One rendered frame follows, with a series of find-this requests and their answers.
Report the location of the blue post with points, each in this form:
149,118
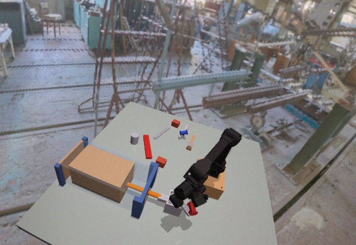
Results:
148,185

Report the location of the grey cylinder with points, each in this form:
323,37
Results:
134,138

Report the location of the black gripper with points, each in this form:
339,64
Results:
178,203

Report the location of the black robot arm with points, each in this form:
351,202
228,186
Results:
213,164

